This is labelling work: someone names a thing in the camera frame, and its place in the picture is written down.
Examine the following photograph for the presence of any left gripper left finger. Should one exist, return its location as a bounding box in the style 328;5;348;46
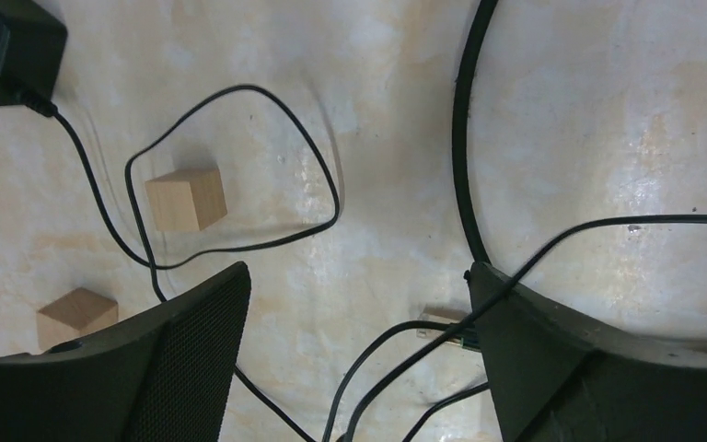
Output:
0;262;251;441

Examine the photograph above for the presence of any wooden cube near adapter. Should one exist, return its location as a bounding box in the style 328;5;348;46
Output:
145;169;227;232

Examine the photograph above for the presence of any wooden cube by cord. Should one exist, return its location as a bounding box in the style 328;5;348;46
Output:
36;287;119;351

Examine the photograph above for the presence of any black coiled ethernet cable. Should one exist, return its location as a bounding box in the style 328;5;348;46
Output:
417;0;501;352

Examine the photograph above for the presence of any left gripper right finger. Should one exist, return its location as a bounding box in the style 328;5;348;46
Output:
475;285;707;441

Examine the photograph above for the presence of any black ethernet cable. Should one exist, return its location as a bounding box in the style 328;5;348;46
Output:
417;0;501;352
320;320;490;442

